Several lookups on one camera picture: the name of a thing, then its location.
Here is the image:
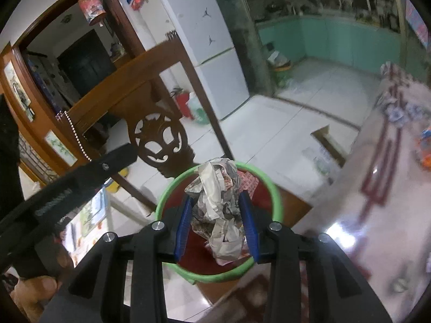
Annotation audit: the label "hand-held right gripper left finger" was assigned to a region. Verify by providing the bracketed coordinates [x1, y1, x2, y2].
[42, 195, 195, 323]

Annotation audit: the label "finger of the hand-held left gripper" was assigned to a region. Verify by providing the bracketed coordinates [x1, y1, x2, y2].
[96, 143, 138, 184]

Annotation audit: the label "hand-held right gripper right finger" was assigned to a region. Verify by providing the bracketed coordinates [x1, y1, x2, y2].
[237, 191, 393, 323]

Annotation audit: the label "red bin with green rim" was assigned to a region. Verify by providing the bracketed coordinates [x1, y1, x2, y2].
[155, 162, 283, 284]

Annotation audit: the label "grey paper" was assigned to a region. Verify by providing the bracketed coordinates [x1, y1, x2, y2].
[185, 156, 260, 266]

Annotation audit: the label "orange snack bag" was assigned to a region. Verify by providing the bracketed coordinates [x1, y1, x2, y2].
[416, 135, 431, 166]

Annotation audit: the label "person's left hand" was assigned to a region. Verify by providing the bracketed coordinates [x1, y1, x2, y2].
[10, 236, 76, 322]

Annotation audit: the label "carved wooden chair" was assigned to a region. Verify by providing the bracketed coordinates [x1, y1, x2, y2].
[69, 38, 236, 209]

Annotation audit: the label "red fire extinguisher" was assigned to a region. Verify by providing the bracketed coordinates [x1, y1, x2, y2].
[170, 87, 194, 120]

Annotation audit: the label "pale green bucket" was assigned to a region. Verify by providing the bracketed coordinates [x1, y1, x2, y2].
[189, 92, 210, 125]

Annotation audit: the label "cardboard box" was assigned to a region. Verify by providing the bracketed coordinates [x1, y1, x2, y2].
[310, 124, 347, 167]

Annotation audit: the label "white refrigerator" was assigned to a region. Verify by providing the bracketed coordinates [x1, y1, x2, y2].
[140, 0, 250, 122]

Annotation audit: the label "red cylindrical lantern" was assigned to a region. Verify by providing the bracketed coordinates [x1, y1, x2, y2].
[78, 0, 106, 26]

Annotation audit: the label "green kitchen bin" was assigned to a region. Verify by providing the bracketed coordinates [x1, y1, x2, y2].
[267, 50, 293, 88]

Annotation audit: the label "teal kitchen cabinets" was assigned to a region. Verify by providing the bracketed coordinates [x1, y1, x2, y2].
[258, 17, 401, 75]

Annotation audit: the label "bead chain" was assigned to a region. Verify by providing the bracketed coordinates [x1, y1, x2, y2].
[55, 111, 92, 162]

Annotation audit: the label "framed wall picture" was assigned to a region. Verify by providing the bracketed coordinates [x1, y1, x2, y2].
[3, 61, 36, 122]
[45, 131, 78, 166]

